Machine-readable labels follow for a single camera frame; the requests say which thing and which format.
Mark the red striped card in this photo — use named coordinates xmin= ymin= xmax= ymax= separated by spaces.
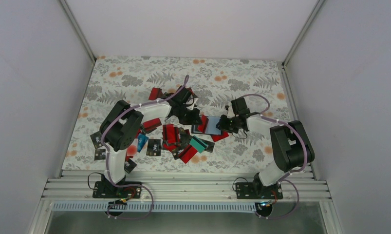
xmin=211 ymin=131 xmax=229 ymax=142

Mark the black card holder wallet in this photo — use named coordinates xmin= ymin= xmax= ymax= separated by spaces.
xmin=190 ymin=116 xmax=222 ymax=135

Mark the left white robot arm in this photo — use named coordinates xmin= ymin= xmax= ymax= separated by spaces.
xmin=99 ymin=86 xmax=202 ymax=197

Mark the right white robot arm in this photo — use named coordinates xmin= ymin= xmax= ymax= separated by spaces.
xmin=216 ymin=96 xmax=315 ymax=198

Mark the teal card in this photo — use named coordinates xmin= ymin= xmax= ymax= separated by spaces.
xmin=189 ymin=136 xmax=208 ymax=153

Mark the black VIP card right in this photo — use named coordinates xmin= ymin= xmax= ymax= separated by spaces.
xmin=204 ymin=141 xmax=215 ymax=153

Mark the black vip card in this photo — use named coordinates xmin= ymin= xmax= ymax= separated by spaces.
xmin=204 ymin=141 xmax=215 ymax=153
xmin=90 ymin=131 xmax=103 ymax=149

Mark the blue card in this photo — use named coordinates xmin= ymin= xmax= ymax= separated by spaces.
xmin=137 ymin=133 xmax=149 ymax=153

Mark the black card front left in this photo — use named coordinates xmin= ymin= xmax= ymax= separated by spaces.
xmin=124 ymin=158 xmax=137 ymax=174

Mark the black VIP card left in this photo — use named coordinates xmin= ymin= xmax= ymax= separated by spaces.
xmin=90 ymin=131 xmax=103 ymax=149

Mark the black card left lower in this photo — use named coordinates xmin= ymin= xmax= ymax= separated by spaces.
xmin=94 ymin=148 xmax=106 ymax=161

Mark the floral patterned table mat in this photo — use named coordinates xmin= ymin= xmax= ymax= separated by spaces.
xmin=62 ymin=56 xmax=291 ymax=173

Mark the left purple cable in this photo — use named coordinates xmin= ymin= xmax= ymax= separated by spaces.
xmin=100 ymin=75 xmax=190 ymax=221

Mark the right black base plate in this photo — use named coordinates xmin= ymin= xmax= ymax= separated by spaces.
xmin=235 ymin=182 xmax=283 ymax=200

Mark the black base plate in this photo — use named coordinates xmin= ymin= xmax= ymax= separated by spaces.
xmin=93 ymin=180 xmax=142 ymax=199
xmin=235 ymin=182 xmax=283 ymax=200

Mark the blue grey cable duct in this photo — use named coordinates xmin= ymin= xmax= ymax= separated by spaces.
xmin=51 ymin=201 xmax=256 ymax=213

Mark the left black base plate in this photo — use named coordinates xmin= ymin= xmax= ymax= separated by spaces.
xmin=93 ymin=180 xmax=142 ymax=199

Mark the aluminium rail frame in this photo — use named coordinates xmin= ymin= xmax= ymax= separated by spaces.
xmin=29 ymin=169 xmax=342 ymax=234

